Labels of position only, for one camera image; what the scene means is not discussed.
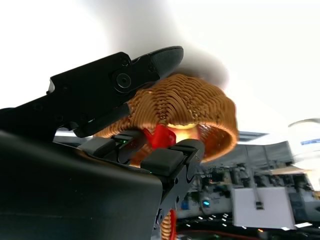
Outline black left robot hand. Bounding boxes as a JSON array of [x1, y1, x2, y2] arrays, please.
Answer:
[[0, 45, 206, 240]]

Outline green apple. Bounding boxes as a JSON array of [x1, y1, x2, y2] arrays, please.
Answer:
[[167, 122, 201, 141]]

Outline brown wicker basket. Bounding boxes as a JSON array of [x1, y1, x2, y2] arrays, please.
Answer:
[[93, 73, 239, 240]]

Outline white box with black connector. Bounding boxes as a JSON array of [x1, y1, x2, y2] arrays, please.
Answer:
[[231, 187, 297, 230]]

